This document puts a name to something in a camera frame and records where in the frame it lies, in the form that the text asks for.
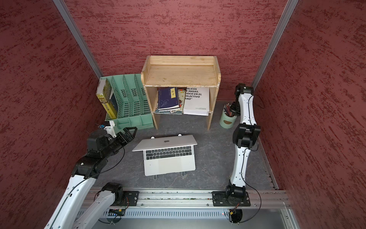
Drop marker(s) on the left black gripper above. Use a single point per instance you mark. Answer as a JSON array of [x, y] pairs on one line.
[[122, 136]]

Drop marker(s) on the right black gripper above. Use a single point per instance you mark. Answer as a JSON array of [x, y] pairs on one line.
[[233, 109]]

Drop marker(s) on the green pencil cup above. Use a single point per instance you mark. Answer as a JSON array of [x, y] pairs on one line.
[[226, 121]]

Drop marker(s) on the silver laptop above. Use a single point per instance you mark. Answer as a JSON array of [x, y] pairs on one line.
[[164, 155]]

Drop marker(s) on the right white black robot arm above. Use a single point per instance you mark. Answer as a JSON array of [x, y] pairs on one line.
[[245, 96]]

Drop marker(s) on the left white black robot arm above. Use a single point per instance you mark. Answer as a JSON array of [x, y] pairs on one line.
[[101, 144]]

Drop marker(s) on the coloured pencils bunch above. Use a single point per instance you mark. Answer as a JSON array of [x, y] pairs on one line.
[[227, 111]]

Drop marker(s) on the green file organizer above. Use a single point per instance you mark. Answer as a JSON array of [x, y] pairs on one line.
[[133, 107]]

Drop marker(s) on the white book with black text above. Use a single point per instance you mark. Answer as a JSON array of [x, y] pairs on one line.
[[196, 101]]

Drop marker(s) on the dark blue book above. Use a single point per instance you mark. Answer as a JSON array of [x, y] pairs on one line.
[[168, 98]]

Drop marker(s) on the yellow book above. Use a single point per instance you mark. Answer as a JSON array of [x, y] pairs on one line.
[[105, 95]]

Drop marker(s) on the wooden shelf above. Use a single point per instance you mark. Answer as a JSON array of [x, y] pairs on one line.
[[180, 71]]

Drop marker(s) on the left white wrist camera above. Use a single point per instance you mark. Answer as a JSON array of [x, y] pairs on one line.
[[109, 127]]

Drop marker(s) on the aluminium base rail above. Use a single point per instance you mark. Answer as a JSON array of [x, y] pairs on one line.
[[202, 199]]

